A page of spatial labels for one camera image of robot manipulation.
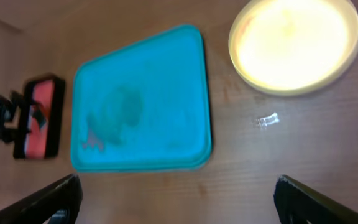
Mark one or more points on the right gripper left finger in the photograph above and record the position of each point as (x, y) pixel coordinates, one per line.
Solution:
(58, 202)

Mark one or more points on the yellow-green plate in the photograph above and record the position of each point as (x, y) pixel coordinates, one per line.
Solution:
(289, 48)

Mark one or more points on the teal plastic serving tray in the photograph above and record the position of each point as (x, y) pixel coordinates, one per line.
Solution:
(144, 107)

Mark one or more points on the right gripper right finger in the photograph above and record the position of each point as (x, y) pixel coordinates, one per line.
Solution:
(297, 203)

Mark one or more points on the dark red water tray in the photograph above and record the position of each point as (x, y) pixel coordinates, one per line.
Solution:
(40, 120)

